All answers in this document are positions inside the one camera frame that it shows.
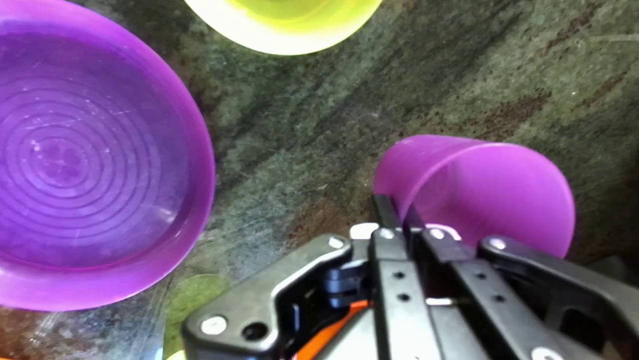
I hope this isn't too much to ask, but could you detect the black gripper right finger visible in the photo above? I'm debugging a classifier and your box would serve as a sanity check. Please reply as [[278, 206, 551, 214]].
[[403, 206, 639, 360]]

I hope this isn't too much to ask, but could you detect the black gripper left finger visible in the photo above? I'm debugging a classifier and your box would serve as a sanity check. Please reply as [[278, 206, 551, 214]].
[[182, 193, 435, 360]]

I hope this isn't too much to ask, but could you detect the purple plastic plate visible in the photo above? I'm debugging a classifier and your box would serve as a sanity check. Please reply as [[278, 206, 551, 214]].
[[0, 0, 218, 313]]

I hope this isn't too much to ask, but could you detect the purple plastic cup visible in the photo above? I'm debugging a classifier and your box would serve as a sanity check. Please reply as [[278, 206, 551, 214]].
[[370, 134, 579, 259]]

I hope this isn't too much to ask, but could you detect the green plastic bowl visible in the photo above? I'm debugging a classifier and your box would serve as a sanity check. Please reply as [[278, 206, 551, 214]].
[[182, 0, 387, 58]]

